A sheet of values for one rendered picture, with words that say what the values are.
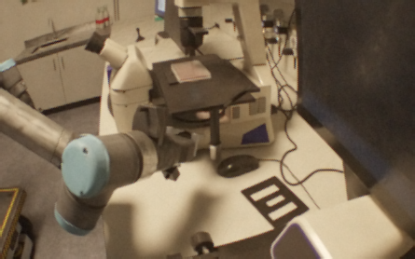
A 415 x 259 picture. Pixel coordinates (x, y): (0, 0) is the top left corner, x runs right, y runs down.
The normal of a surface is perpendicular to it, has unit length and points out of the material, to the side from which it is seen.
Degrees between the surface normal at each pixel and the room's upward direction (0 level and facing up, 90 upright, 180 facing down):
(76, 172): 60
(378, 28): 93
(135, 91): 90
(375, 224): 10
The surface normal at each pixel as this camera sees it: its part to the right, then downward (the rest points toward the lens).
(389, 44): -0.95, 0.22
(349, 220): 0.10, -0.87
